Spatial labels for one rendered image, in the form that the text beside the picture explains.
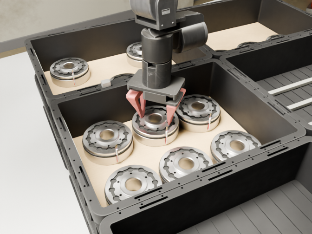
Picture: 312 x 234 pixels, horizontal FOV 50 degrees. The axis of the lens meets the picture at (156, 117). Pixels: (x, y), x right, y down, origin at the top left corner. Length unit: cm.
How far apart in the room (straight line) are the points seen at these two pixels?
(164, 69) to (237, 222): 30
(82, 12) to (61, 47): 218
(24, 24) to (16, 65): 170
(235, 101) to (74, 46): 47
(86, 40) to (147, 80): 38
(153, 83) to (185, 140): 16
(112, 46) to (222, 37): 37
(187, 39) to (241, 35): 56
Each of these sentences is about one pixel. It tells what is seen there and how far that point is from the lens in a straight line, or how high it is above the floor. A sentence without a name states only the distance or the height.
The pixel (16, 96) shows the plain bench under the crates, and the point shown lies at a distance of 115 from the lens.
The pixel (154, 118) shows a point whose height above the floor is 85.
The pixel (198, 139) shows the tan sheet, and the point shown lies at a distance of 73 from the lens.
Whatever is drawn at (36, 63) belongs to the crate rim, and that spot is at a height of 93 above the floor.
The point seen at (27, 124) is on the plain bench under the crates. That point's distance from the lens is 103.
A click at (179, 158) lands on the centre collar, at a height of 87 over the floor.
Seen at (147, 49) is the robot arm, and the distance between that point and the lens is 60.
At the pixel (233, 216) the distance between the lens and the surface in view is 61.
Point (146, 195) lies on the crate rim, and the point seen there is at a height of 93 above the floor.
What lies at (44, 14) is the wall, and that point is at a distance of 302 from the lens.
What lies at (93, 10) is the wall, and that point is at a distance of 318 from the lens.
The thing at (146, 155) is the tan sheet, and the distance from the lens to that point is 69.
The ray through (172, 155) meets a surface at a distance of 64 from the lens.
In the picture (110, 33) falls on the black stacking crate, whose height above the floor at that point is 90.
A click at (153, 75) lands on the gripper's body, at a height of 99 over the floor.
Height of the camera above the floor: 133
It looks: 40 degrees down
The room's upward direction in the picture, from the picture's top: straight up
